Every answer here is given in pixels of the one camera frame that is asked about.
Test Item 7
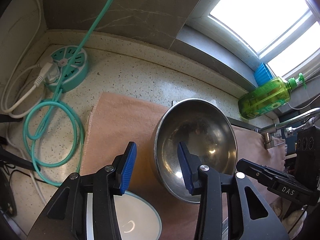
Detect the teal power cable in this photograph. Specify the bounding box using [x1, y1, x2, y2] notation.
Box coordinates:
[23, 0, 124, 188]

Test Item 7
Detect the pink cloth mat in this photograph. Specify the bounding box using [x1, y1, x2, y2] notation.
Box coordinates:
[80, 91, 287, 240]

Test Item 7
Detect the chrome sink faucet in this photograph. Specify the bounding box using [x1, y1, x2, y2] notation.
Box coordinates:
[254, 107, 320, 150]

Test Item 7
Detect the blue ribbed sponge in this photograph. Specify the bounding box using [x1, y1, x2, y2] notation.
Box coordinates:
[253, 63, 273, 86]

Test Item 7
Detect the large stainless steel bowl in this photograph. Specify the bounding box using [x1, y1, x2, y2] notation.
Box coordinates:
[149, 98, 238, 204]

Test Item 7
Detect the gloved right hand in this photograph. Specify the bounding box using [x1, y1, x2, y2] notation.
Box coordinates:
[270, 197, 308, 238]

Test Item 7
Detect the white plug and cable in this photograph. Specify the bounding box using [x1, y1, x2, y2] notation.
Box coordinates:
[0, 0, 61, 119]

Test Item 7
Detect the green dish soap bottle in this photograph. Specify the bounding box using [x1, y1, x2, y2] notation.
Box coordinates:
[238, 73, 306, 120]

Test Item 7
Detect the white bowl teal outside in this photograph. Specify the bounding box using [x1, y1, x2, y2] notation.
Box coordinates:
[86, 190, 163, 240]

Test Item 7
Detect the teal round power strip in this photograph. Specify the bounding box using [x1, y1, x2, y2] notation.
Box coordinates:
[50, 45, 88, 93]

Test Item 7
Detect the black cable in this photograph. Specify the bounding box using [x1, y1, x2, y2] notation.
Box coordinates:
[0, 163, 48, 183]

